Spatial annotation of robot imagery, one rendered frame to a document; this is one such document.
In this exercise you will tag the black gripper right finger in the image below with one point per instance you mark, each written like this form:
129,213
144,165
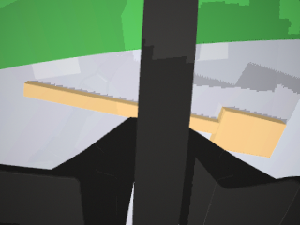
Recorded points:
220,189

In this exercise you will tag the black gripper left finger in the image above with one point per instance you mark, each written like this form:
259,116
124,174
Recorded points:
92,188

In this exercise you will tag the green flat mat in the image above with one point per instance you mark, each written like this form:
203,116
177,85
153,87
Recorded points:
35,31

